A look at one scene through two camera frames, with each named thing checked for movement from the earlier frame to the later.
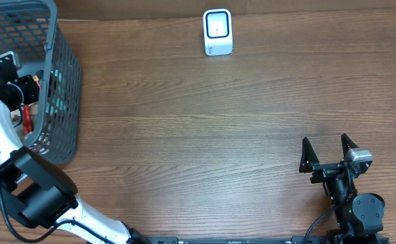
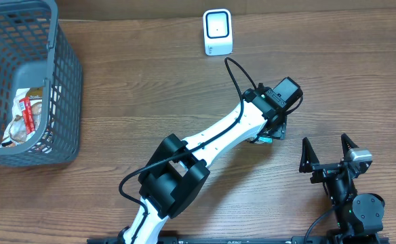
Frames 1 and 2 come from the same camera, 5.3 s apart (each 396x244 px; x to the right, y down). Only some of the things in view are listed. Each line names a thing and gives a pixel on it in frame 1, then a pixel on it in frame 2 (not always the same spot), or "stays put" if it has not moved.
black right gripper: x=329 y=168 stays put
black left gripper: x=28 y=87 → x=279 y=132
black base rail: x=294 y=240 stays put
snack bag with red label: x=25 y=119 stays put
